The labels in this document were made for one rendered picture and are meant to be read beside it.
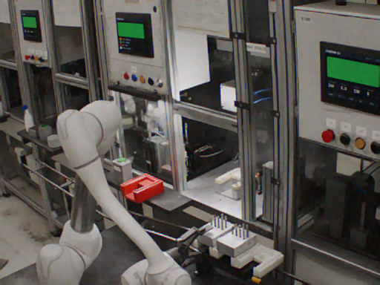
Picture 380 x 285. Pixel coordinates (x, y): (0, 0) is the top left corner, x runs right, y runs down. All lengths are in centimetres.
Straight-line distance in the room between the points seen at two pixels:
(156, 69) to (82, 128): 65
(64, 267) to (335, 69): 123
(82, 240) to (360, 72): 125
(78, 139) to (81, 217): 45
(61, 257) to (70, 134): 54
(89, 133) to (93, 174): 13
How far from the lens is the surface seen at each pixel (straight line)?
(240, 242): 202
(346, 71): 162
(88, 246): 216
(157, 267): 176
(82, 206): 206
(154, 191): 243
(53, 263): 203
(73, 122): 173
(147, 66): 234
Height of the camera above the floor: 204
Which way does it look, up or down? 22 degrees down
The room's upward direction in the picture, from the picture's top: 5 degrees counter-clockwise
